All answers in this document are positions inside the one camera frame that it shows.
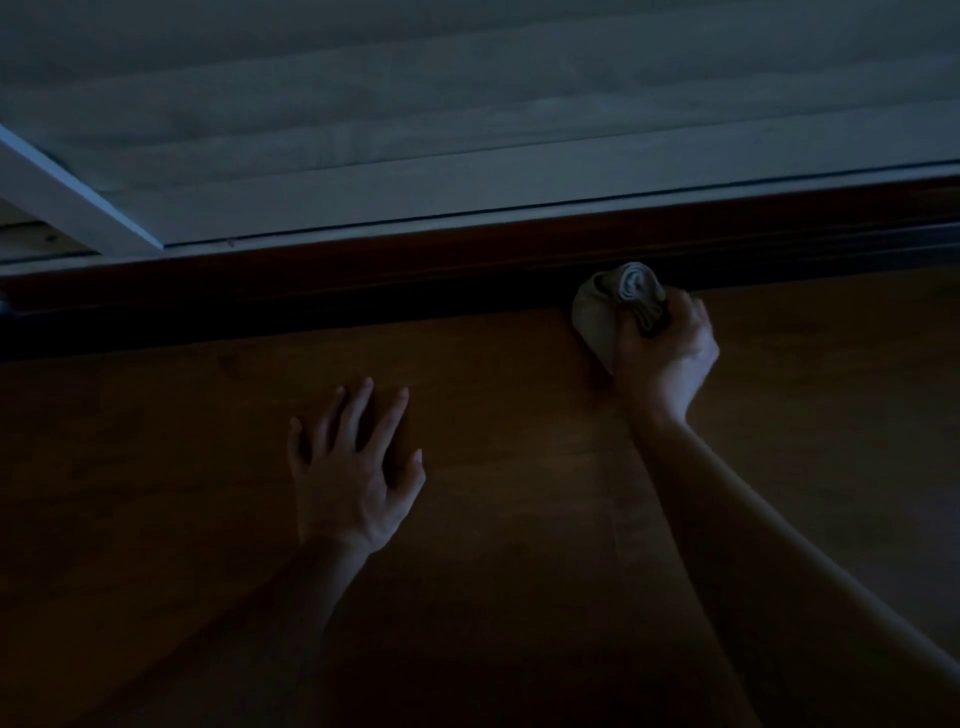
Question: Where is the person's right forearm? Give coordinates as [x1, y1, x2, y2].
[629, 416, 960, 728]

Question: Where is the person's right hand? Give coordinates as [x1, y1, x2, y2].
[610, 285, 722, 430]

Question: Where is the person's left forearm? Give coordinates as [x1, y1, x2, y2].
[74, 539, 373, 728]

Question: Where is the white louvered sliding door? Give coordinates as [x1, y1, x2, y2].
[0, 0, 960, 260]

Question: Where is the person's left hand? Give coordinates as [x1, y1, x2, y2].
[286, 376, 428, 562]

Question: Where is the grey cleaning cloth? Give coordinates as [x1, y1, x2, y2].
[570, 260, 673, 375]

